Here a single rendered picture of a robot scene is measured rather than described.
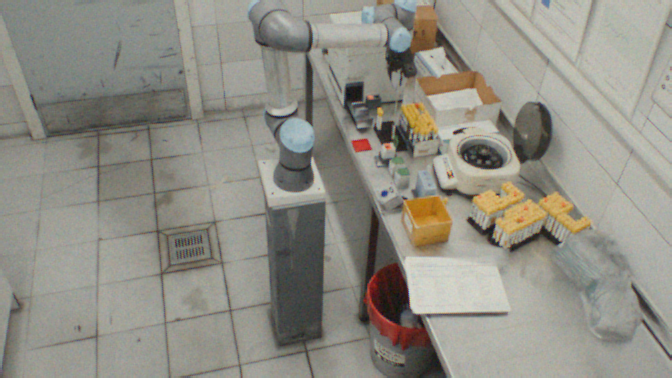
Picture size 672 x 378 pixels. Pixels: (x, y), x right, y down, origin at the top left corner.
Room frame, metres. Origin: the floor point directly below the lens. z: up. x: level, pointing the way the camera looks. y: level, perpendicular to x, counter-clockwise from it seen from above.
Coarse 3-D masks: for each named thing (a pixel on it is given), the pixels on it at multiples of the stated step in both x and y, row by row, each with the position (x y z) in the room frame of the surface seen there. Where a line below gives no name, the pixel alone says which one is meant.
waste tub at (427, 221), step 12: (408, 204) 1.58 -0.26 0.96; (420, 204) 1.59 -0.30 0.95; (432, 204) 1.60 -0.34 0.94; (444, 204) 1.57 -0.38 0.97; (408, 216) 1.52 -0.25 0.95; (420, 216) 1.59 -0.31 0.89; (432, 216) 1.60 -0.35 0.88; (444, 216) 1.54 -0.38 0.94; (408, 228) 1.51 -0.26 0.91; (420, 228) 1.45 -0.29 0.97; (432, 228) 1.47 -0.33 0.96; (444, 228) 1.48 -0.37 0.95; (420, 240) 1.46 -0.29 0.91; (432, 240) 1.47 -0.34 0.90; (444, 240) 1.48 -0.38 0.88
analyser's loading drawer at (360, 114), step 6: (348, 96) 2.27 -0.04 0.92; (354, 96) 2.27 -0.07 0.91; (348, 102) 2.23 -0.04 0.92; (354, 102) 2.23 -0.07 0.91; (360, 102) 2.19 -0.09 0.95; (354, 108) 2.18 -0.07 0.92; (360, 108) 2.18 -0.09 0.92; (354, 114) 2.14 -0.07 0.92; (360, 114) 2.14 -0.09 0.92; (366, 114) 2.14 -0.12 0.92; (360, 120) 2.08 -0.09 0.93; (366, 120) 2.09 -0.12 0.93; (372, 120) 2.09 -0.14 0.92; (360, 126) 2.08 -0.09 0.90; (366, 126) 2.09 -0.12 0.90
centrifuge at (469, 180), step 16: (464, 144) 1.90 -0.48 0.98; (496, 144) 1.90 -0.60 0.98; (448, 160) 1.85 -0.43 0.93; (464, 160) 1.78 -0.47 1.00; (512, 160) 1.80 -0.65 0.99; (448, 176) 1.77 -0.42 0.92; (464, 176) 1.72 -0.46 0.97; (480, 176) 1.71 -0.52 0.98; (496, 176) 1.72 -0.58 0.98; (512, 176) 1.73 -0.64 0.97; (448, 192) 1.73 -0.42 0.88; (464, 192) 1.71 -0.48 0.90; (480, 192) 1.71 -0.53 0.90; (496, 192) 1.72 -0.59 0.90
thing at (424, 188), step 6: (420, 174) 1.71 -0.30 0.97; (426, 174) 1.72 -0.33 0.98; (420, 180) 1.70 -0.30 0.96; (426, 180) 1.68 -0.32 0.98; (432, 180) 1.68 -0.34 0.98; (420, 186) 1.69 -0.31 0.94; (426, 186) 1.65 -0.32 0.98; (432, 186) 1.65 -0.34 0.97; (414, 192) 1.72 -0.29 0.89; (420, 192) 1.68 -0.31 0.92; (426, 192) 1.64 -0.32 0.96; (432, 192) 1.64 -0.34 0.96; (414, 198) 1.69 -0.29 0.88
